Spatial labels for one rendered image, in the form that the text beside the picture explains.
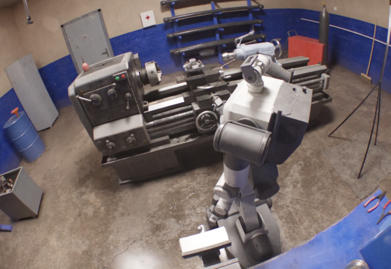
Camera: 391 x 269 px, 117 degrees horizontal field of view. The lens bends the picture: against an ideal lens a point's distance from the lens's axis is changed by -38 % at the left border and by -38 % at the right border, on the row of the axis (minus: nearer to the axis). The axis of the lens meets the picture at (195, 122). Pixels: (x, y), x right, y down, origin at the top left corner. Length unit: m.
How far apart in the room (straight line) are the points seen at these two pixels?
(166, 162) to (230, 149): 1.70
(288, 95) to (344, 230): 0.67
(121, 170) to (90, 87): 1.02
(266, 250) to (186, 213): 0.91
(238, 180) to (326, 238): 0.52
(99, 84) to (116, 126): 0.43
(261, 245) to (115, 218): 1.50
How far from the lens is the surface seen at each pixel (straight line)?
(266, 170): 0.88
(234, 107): 0.63
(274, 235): 1.64
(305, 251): 0.90
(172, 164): 2.22
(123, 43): 4.95
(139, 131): 1.78
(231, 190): 0.72
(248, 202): 1.39
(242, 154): 0.53
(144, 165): 2.20
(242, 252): 1.57
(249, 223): 1.46
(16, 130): 4.06
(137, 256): 1.92
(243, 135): 0.52
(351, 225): 1.03
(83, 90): 1.81
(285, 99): 0.67
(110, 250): 2.07
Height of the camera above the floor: 1.69
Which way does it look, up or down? 35 degrees down
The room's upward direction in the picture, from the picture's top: 12 degrees counter-clockwise
